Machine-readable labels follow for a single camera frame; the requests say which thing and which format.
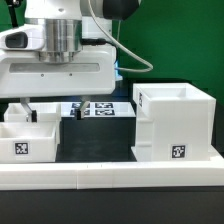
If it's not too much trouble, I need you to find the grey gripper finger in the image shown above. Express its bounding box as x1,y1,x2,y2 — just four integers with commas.
20,98,37,122
75,96,90,120

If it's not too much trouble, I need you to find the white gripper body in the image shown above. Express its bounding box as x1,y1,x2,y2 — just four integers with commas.
0,45,116,98

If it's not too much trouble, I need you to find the white drawer box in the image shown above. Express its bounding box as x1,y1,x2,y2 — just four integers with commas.
4,102,61,122
0,122,59,163

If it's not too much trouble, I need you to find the white front drawer box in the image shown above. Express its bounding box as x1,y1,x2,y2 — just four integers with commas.
0,122,59,163

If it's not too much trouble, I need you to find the white drawer cabinet frame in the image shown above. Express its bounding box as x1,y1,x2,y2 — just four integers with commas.
132,83,220,162

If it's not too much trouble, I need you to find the white marker tag plate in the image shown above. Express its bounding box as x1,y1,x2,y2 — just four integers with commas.
61,102,135,117

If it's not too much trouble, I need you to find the white L-shaped fence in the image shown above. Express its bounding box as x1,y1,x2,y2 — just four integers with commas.
0,160,224,190

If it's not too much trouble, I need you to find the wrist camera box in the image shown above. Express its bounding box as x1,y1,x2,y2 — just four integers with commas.
0,24,45,51

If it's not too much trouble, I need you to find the black camera stand pole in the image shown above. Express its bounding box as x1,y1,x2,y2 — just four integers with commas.
7,0,21,28

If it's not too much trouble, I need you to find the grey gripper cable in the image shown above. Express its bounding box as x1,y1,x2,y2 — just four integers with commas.
87,0,154,74

